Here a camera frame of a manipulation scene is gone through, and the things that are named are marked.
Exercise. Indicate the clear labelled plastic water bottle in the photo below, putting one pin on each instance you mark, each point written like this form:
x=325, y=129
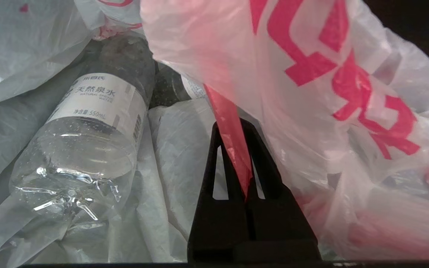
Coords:
x=88, y=149
x=169, y=87

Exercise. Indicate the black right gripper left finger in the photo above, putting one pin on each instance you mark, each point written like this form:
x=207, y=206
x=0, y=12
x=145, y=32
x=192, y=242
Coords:
x=218, y=230

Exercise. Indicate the white plastic bag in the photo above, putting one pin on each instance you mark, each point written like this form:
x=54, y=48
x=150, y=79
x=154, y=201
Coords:
x=311, y=111

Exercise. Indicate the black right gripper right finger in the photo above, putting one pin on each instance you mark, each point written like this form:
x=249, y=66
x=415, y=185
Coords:
x=281, y=230

